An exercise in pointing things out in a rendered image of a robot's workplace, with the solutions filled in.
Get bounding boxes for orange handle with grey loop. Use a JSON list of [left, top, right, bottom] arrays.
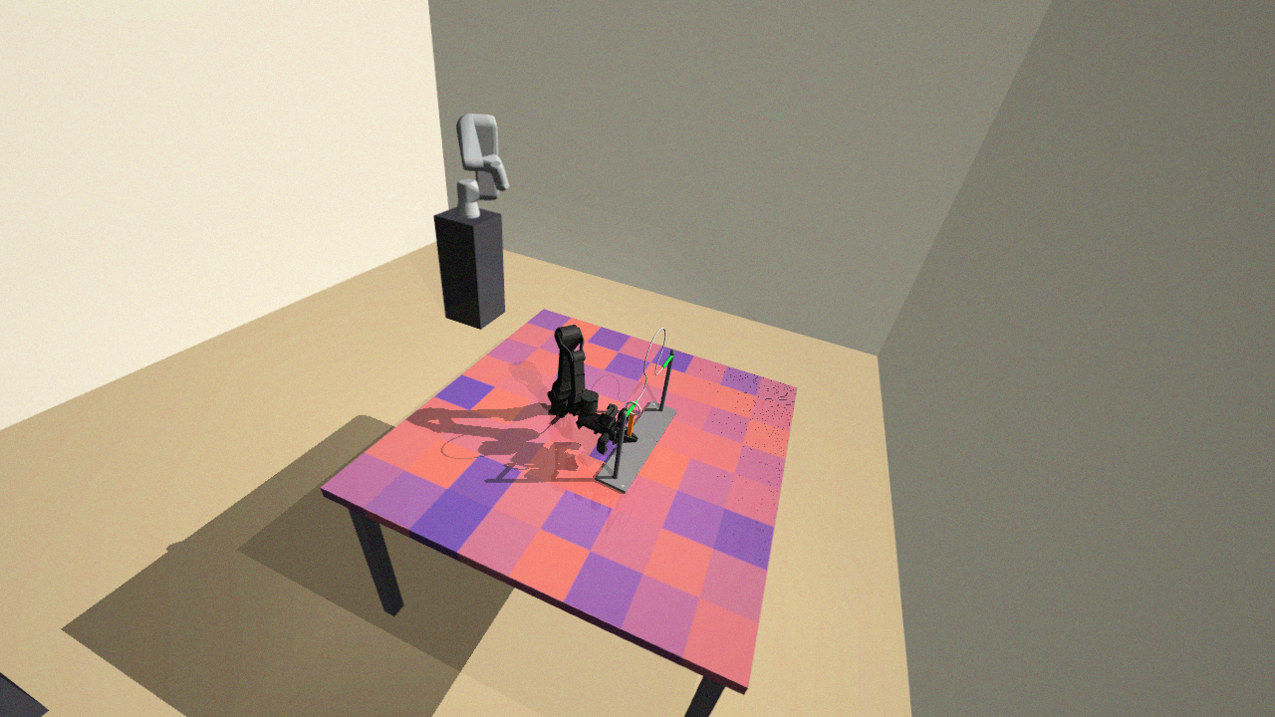
[[626, 401, 641, 436]]

